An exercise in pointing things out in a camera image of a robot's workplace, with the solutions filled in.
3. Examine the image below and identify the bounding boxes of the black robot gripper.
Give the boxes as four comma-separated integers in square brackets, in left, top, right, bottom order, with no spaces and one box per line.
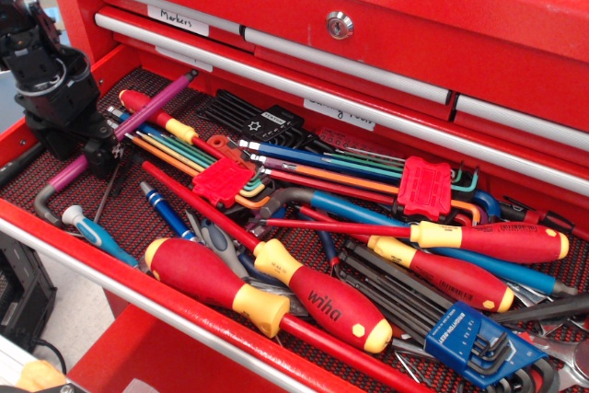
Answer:
[1,0,124,179]

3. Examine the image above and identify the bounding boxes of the violet Allen key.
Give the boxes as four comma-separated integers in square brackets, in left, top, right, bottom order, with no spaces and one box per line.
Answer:
[34,70,199,226]

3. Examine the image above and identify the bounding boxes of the thin black Allen key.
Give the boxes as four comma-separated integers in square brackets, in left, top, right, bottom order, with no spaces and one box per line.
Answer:
[93,153,134,223]

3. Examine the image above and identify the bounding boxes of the black torx key set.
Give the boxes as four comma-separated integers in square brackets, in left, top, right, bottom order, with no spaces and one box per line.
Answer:
[202,89,335,154]

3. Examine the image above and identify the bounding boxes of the large blue sleeve Allen key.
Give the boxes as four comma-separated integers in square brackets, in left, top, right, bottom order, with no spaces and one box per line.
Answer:
[260,188,577,296]

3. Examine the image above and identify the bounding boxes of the blue white precision screwdriver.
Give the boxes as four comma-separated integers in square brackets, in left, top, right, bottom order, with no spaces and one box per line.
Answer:
[62,205,139,268]

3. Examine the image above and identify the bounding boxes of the small red yellow screwdriver back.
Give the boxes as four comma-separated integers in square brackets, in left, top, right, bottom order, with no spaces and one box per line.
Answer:
[119,89,225,159]

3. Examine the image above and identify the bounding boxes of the black pen tool left edge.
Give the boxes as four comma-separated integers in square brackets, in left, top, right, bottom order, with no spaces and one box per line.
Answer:
[0,143,45,187]

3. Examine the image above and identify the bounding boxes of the blue metal pen screwdriver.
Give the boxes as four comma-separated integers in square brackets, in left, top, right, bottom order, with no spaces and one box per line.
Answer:
[140,181,198,242]

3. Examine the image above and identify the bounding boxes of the red holder rainbow hex keys left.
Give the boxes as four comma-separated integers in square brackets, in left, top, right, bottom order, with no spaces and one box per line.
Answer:
[126,116,270,210]

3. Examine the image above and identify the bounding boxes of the red holder rainbow hex keys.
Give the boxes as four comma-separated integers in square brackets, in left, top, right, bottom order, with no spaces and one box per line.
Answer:
[237,138,502,225]
[126,116,270,210]

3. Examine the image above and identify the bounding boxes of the black box on floor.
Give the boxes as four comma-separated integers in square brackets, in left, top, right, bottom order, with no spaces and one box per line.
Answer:
[1,233,57,353]

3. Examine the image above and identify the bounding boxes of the big red yellow screwdriver front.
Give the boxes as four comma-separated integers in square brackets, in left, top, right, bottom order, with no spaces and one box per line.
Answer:
[144,238,428,392]

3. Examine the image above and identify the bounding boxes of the white Markers label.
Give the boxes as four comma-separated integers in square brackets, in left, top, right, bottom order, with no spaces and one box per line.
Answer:
[146,5,209,37]

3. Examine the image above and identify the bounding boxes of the white handwritten drawer label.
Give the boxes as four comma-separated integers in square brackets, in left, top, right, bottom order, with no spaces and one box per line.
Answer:
[303,98,375,131]

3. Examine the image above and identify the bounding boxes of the silver chest lock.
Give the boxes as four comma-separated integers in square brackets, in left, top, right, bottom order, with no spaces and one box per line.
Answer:
[326,11,354,40]

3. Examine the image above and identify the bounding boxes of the open red drawer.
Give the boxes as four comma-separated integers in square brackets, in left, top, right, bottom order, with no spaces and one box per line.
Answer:
[1,44,588,392]

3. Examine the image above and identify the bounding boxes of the large red yellow Wiha screwdriver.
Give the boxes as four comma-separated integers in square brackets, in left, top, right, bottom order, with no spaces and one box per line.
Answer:
[142,161,393,353]

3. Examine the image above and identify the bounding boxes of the black red drawer liner mat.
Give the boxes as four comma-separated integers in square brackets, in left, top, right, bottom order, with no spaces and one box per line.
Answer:
[2,66,589,393]

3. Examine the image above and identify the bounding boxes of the red holder rainbow hex keys right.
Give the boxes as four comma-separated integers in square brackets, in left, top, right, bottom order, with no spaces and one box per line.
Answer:
[237,138,502,225]

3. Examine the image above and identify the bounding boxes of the red yellow screwdriver right lower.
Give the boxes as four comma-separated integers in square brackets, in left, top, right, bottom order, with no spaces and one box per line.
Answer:
[299,206,514,313]

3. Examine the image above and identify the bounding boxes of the red tool chest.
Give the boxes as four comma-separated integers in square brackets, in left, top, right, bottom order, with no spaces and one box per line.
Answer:
[40,0,589,393]

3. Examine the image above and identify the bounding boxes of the black red tool right edge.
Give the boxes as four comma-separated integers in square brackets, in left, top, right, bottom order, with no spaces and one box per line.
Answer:
[499,197,588,241]

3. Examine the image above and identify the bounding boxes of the blue holder black hex keys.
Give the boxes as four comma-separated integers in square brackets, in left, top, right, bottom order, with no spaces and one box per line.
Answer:
[339,240,560,392]

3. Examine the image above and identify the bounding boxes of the red yellow screwdriver right upper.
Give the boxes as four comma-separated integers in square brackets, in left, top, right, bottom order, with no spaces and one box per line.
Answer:
[261,218,570,264]

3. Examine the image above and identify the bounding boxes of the silver combination wrench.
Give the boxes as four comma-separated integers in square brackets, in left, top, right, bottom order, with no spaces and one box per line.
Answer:
[520,332,588,391]

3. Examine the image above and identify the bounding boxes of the grey blue handled pliers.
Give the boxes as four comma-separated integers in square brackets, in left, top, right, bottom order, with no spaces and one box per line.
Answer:
[185,210,281,284]

